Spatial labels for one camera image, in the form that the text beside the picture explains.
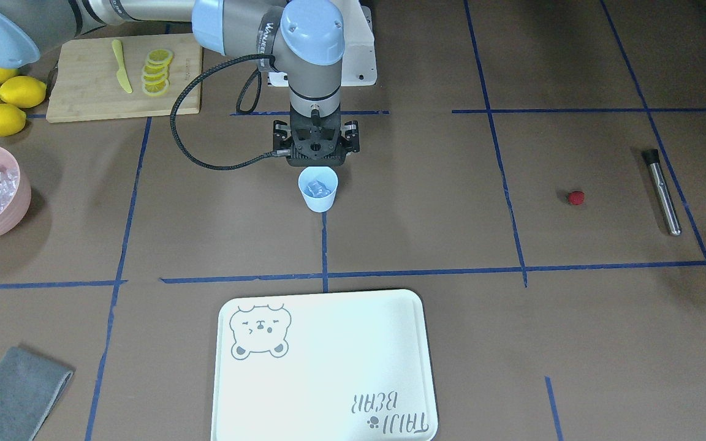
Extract red strawberry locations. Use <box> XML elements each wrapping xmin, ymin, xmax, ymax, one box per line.
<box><xmin>566</xmin><ymin>190</ymin><xmax>586</xmax><ymax>206</ymax></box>

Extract wooden cutting board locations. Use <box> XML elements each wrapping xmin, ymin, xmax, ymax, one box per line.
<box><xmin>47</xmin><ymin>34</ymin><xmax>203</xmax><ymax>123</ymax></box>

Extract steel muddler black head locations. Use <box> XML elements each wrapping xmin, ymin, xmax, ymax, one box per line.
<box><xmin>641</xmin><ymin>149</ymin><xmax>683</xmax><ymax>236</ymax></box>

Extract grey folded cloth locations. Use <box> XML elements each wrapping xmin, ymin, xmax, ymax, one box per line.
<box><xmin>0</xmin><ymin>347</ymin><xmax>75</xmax><ymax>440</ymax></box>

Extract yellow plastic knife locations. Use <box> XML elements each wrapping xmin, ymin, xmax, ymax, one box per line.
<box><xmin>110</xmin><ymin>39</ymin><xmax>134</xmax><ymax>93</ymax></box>

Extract cream bear tray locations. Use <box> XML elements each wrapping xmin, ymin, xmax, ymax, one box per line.
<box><xmin>210</xmin><ymin>288</ymin><xmax>439</xmax><ymax>440</ymax></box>

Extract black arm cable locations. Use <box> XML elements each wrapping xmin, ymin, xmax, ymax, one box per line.
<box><xmin>170</xmin><ymin>54</ymin><xmax>292</xmax><ymax>171</ymax></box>

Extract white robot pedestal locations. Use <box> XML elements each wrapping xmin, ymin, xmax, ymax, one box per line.
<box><xmin>257</xmin><ymin>1</ymin><xmax>378</xmax><ymax>100</ymax></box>

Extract lemon slices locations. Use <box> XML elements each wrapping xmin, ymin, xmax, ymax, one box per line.
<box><xmin>140</xmin><ymin>48</ymin><xmax>174</xmax><ymax>97</ymax></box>

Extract light blue cup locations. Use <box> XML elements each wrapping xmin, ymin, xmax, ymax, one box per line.
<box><xmin>298</xmin><ymin>167</ymin><xmax>339</xmax><ymax>213</ymax></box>

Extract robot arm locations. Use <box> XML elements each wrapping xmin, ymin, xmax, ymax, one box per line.
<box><xmin>0</xmin><ymin>1</ymin><xmax>345</xmax><ymax>122</ymax></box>

